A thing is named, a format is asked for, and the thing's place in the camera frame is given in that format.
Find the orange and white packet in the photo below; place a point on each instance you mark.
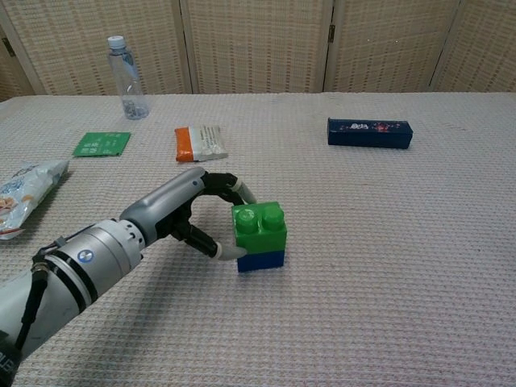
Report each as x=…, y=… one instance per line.
x=201, y=143

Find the white blue snack bag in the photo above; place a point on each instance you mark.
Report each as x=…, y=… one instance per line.
x=24, y=193

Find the beige woven tablecloth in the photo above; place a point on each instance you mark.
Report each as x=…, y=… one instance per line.
x=363, y=262

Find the green flat sachet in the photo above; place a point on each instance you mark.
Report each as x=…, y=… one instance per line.
x=101, y=144

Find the clear plastic water bottle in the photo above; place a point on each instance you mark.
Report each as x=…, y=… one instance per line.
x=129, y=84

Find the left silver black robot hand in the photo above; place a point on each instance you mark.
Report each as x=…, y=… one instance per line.
x=169, y=201

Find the green toy brick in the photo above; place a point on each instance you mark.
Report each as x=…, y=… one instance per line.
x=262, y=238

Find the dark blue rectangular box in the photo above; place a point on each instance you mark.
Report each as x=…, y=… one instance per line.
x=369, y=135

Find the blue toy brick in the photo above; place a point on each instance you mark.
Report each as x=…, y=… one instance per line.
x=262, y=262

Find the woven folding screen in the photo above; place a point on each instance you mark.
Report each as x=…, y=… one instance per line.
x=258, y=44

